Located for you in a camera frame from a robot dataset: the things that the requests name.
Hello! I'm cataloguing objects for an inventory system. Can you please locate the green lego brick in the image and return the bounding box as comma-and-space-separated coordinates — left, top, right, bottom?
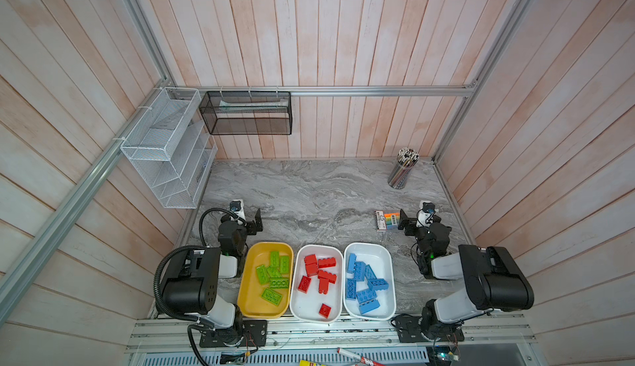
279, 255, 291, 275
267, 266, 282, 278
261, 288, 283, 306
270, 251, 280, 269
256, 264, 270, 285
269, 278, 289, 289

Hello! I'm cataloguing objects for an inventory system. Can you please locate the blue lego brick side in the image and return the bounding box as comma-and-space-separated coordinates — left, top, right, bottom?
367, 278, 389, 292

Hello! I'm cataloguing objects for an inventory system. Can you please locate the blue lego brick bottom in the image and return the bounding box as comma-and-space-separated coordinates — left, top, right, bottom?
345, 278, 357, 300

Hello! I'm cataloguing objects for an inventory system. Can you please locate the red long lego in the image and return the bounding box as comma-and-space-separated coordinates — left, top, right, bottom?
317, 269, 337, 283
317, 257, 337, 268

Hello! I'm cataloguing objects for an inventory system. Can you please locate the small red lego brick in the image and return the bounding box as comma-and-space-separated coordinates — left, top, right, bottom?
318, 304, 332, 319

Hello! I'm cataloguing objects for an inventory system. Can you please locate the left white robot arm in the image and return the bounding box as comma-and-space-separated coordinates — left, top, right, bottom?
153, 201, 267, 354

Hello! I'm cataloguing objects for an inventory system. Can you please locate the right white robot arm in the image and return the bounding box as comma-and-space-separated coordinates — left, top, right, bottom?
398, 202, 535, 341

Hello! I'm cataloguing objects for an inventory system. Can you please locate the colored marker pack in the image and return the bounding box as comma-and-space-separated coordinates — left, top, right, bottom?
375, 211, 400, 231

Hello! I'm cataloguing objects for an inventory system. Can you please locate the right white plastic bin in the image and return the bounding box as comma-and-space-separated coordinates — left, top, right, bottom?
343, 242, 397, 321

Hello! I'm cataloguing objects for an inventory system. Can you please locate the white plastic bin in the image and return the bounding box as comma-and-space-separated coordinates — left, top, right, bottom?
343, 242, 397, 321
289, 245, 345, 324

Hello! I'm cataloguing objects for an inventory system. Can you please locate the metal pencil cup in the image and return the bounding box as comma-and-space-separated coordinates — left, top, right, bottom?
387, 148, 420, 189

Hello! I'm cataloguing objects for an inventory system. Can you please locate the yellow plastic bin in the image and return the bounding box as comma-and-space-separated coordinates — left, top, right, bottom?
237, 242, 294, 319

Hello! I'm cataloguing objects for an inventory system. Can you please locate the middle white plastic bin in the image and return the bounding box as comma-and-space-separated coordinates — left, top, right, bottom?
289, 245, 345, 324

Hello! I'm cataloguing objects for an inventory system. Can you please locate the red marker pen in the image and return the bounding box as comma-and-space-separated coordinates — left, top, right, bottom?
337, 348, 385, 366

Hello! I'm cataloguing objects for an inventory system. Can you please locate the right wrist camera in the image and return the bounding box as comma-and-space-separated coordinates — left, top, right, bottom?
417, 201, 442, 227

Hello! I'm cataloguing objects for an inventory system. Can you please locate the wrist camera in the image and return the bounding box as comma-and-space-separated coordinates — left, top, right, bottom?
417, 201, 442, 227
229, 199, 246, 219

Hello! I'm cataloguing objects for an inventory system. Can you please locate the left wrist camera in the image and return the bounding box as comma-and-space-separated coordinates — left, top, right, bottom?
229, 199, 246, 219

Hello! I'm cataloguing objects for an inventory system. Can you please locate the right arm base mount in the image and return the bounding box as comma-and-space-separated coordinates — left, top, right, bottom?
390, 314, 465, 343

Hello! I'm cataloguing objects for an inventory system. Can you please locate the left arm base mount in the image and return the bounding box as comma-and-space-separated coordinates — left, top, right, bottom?
199, 320, 268, 349

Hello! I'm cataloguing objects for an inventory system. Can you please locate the white wire mesh shelf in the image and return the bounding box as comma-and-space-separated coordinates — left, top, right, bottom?
121, 88, 218, 209

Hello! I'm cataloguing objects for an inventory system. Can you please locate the black mesh wall basket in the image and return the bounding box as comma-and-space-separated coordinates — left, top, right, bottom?
198, 90, 294, 136

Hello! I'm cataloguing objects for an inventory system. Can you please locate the aluminium frame rail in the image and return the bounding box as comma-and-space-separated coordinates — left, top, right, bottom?
125, 312, 537, 354

